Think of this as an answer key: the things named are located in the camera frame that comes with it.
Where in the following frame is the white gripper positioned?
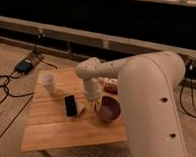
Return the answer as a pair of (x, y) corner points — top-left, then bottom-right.
(83, 78), (102, 105)

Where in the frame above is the purple ceramic bowl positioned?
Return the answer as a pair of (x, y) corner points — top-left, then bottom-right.
(94, 95), (122, 122)

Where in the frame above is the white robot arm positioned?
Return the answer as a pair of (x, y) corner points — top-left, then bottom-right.
(76, 51), (187, 157)

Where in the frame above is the black smartphone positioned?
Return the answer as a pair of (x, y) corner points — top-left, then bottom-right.
(65, 96), (78, 117)

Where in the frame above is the wooden table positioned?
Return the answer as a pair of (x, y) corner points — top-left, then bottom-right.
(21, 68), (127, 152)

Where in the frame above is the white paper cup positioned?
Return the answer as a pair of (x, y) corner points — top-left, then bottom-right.
(39, 74), (56, 95)

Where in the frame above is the dark power adapter box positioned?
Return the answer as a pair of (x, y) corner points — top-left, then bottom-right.
(15, 60), (33, 73)

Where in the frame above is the black floor cable left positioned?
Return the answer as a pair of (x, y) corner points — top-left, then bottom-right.
(0, 72), (38, 144)

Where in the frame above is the black cable right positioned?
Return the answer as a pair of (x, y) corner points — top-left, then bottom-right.
(177, 58), (196, 152)

